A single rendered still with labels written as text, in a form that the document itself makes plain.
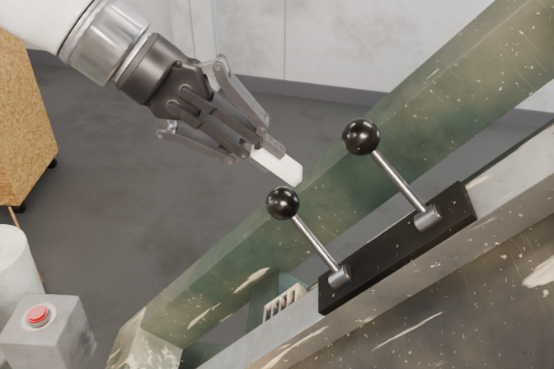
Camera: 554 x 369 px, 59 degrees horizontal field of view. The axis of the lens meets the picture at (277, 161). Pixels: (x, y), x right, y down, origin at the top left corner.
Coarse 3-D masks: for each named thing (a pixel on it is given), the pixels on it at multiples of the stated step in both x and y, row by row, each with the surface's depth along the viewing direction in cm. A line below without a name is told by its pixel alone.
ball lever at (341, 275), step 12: (276, 192) 53; (288, 192) 53; (276, 204) 52; (288, 204) 52; (276, 216) 53; (288, 216) 53; (300, 228) 53; (312, 240) 53; (324, 252) 53; (336, 264) 53; (348, 264) 53; (336, 276) 52; (348, 276) 52; (336, 288) 52
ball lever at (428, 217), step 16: (352, 128) 47; (368, 128) 46; (352, 144) 47; (368, 144) 46; (384, 160) 47; (400, 176) 47; (416, 208) 47; (432, 208) 46; (416, 224) 47; (432, 224) 46
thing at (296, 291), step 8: (296, 288) 63; (304, 288) 64; (280, 296) 65; (288, 296) 64; (296, 296) 62; (272, 304) 66; (280, 304) 64; (288, 304) 62; (264, 312) 66; (272, 312) 64; (264, 320) 65
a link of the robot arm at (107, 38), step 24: (96, 0) 47; (120, 0) 49; (96, 24) 46; (120, 24) 47; (144, 24) 49; (72, 48) 47; (96, 48) 47; (120, 48) 47; (96, 72) 49; (120, 72) 50
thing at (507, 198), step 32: (512, 160) 44; (544, 160) 41; (480, 192) 45; (512, 192) 42; (544, 192) 41; (480, 224) 44; (512, 224) 43; (448, 256) 46; (384, 288) 50; (416, 288) 49; (288, 320) 58; (320, 320) 54; (352, 320) 53; (224, 352) 66; (256, 352) 60; (288, 352) 58
